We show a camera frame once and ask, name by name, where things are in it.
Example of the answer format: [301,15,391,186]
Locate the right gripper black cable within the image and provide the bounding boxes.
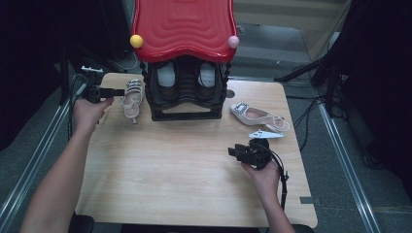
[263,142,290,212]

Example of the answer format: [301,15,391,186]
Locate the black tape strip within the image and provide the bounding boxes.
[299,196,322,206]

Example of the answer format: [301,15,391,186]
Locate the red and black shoe rack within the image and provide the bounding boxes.
[129,0,241,122]

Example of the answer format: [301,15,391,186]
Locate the dark curtain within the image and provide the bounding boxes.
[324,0,412,202]
[0,0,134,153]

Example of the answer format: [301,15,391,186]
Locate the black leather shoe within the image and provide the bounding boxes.
[155,61,179,100]
[195,61,218,100]

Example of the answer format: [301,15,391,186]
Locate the metal floor rail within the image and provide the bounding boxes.
[317,103,382,233]
[0,74,82,227]

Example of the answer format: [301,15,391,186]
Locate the person's right hand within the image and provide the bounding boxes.
[241,160,280,197]

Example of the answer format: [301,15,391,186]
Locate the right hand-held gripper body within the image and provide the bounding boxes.
[241,129,284,170]

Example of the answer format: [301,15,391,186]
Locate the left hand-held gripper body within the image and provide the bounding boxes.
[81,65,104,105]

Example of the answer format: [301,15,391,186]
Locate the black upright stand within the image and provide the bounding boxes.
[57,45,71,105]

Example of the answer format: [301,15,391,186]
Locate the black floor cables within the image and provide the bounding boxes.
[292,96,325,153]

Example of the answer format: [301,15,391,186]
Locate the black tripod stand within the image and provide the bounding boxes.
[273,54,344,117]

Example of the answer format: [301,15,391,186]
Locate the white slingback heeled shoe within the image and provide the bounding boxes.
[120,79,145,125]
[229,102,291,134]

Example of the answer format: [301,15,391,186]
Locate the person's left hand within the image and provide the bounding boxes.
[72,97,115,132]

